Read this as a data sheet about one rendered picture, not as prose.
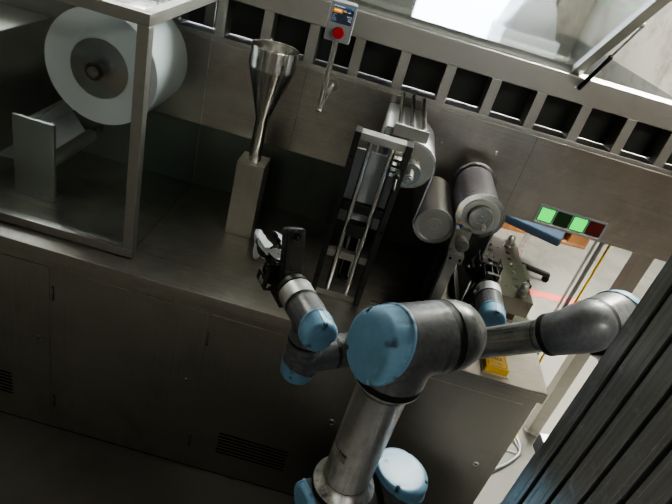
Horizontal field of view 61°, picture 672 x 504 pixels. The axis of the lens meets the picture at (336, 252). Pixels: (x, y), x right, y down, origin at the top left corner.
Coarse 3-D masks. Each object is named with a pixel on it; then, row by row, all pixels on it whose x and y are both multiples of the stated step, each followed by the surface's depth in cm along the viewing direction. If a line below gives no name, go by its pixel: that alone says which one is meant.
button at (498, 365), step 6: (486, 360) 167; (492, 360) 168; (498, 360) 168; (504, 360) 169; (486, 366) 166; (492, 366) 166; (498, 366) 166; (504, 366) 167; (492, 372) 166; (498, 372) 166; (504, 372) 166
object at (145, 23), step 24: (72, 0) 133; (96, 0) 132; (192, 0) 156; (216, 0) 177; (144, 24) 133; (144, 48) 136; (144, 72) 139; (144, 96) 143; (144, 120) 147; (144, 144) 152; (0, 216) 167; (72, 240) 168; (96, 240) 167
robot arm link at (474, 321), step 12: (456, 300) 90; (468, 312) 87; (468, 324) 86; (480, 324) 88; (468, 336) 85; (480, 336) 87; (348, 348) 121; (468, 348) 85; (480, 348) 87; (468, 360) 87
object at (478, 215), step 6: (474, 210) 168; (480, 210) 168; (486, 210) 168; (468, 216) 170; (474, 216) 169; (480, 216) 169; (486, 216) 168; (492, 216) 168; (468, 222) 170; (474, 222) 170; (480, 222) 170; (486, 222) 169; (492, 222) 169; (474, 228) 171; (480, 228) 171; (486, 228) 170
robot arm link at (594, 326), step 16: (576, 304) 123; (592, 304) 122; (528, 320) 132; (544, 320) 125; (560, 320) 122; (576, 320) 120; (592, 320) 119; (608, 320) 119; (496, 336) 135; (512, 336) 131; (528, 336) 128; (544, 336) 123; (560, 336) 121; (576, 336) 120; (592, 336) 119; (608, 336) 119; (496, 352) 136; (512, 352) 133; (528, 352) 130; (544, 352) 125; (560, 352) 123; (576, 352) 122; (592, 352) 122
